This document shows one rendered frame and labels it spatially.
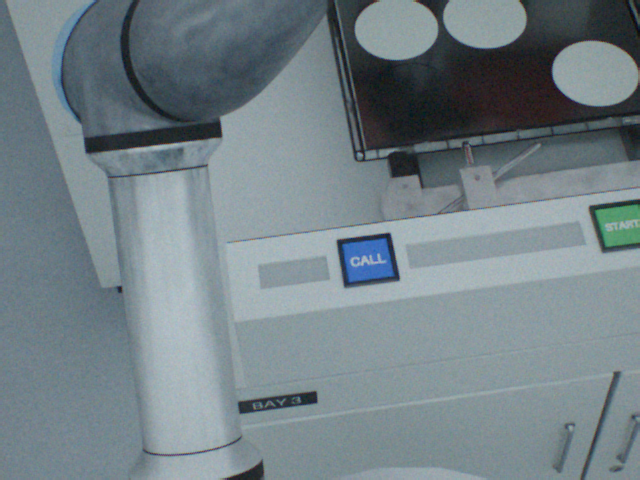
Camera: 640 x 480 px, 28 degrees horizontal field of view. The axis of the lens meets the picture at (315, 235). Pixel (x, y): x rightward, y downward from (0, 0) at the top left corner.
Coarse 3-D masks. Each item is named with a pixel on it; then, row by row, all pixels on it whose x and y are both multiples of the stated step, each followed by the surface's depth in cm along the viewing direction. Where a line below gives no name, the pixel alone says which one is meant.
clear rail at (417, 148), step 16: (528, 128) 145; (544, 128) 145; (560, 128) 145; (576, 128) 145; (592, 128) 145; (608, 128) 146; (400, 144) 145; (416, 144) 145; (432, 144) 144; (448, 144) 145; (464, 144) 145; (480, 144) 145; (368, 160) 145
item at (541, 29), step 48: (336, 0) 158; (432, 0) 157; (528, 0) 157; (576, 0) 156; (432, 48) 153; (480, 48) 153; (528, 48) 152; (624, 48) 152; (384, 96) 149; (432, 96) 149; (480, 96) 149; (528, 96) 148; (384, 144) 145
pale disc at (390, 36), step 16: (384, 0) 158; (400, 0) 157; (368, 16) 156; (384, 16) 156; (400, 16) 156; (416, 16) 156; (432, 16) 156; (368, 32) 155; (384, 32) 155; (400, 32) 154; (416, 32) 154; (432, 32) 154; (368, 48) 153; (384, 48) 153; (400, 48) 153; (416, 48) 153
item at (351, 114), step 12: (336, 12) 157; (336, 24) 155; (336, 36) 154; (336, 48) 153; (336, 60) 152; (348, 72) 151; (348, 84) 150; (348, 96) 149; (348, 108) 148; (348, 120) 147; (348, 132) 147; (360, 132) 146; (360, 144) 145
